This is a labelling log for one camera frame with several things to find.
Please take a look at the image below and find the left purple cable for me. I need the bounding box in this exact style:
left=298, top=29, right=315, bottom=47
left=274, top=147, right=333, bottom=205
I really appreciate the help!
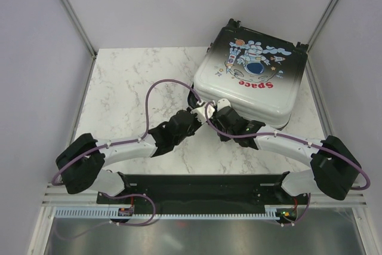
left=51, top=79, right=204, bottom=226

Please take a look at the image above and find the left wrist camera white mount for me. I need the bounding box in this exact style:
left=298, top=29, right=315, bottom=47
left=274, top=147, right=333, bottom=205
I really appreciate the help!
left=191, top=100, right=215, bottom=124

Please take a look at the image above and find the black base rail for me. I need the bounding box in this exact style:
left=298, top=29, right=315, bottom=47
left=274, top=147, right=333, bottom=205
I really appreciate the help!
left=97, top=174, right=308, bottom=214

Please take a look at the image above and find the aluminium frame post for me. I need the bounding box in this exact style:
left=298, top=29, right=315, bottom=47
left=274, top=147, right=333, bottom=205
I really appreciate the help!
left=307, top=0, right=340, bottom=54
left=59, top=0, right=97, bottom=59

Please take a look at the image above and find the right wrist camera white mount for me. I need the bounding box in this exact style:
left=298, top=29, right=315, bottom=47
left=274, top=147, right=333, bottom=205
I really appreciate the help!
left=205, top=99, right=231, bottom=119

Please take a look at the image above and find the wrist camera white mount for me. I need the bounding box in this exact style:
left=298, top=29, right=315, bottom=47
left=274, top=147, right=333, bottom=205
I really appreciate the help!
left=205, top=99, right=231, bottom=119
left=191, top=100, right=215, bottom=124

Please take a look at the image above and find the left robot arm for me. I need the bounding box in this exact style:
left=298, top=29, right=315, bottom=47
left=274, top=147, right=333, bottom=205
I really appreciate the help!
left=56, top=110, right=206, bottom=196

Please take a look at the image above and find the left aluminium frame post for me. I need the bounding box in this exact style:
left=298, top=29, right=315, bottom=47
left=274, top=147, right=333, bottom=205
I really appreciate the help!
left=59, top=0, right=97, bottom=59

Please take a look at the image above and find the right aluminium frame post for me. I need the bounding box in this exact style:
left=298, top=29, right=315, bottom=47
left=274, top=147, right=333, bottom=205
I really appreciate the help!
left=307, top=0, right=340, bottom=54

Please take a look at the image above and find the purple cable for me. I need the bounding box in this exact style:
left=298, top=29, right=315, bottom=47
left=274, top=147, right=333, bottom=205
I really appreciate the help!
left=204, top=101, right=371, bottom=227
left=51, top=79, right=204, bottom=226

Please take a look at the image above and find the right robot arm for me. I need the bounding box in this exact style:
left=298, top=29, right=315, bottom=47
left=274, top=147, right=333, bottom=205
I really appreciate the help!
left=211, top=106, right=362, bottom=201

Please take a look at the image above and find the light blue cable duct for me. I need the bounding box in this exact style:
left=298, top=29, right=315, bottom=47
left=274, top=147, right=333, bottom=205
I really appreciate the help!
left=54, top=207, right=292, bottom=220

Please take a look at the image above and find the white suitcase with dark lining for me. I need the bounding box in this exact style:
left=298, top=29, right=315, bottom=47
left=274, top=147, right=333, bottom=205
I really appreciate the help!
left=193, top=19, right=309, bottom=129

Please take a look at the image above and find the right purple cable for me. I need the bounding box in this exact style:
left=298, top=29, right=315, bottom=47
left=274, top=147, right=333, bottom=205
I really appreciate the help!
left=204, top=101, right=371, bottom=227

